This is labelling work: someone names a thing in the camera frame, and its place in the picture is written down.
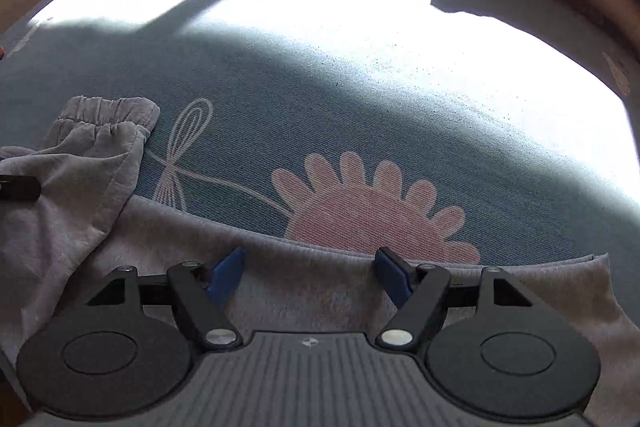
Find grey sweatpants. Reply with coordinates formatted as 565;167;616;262
0;95;640;427

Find teal floral bed sheet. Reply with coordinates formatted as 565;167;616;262
1;0;639;274

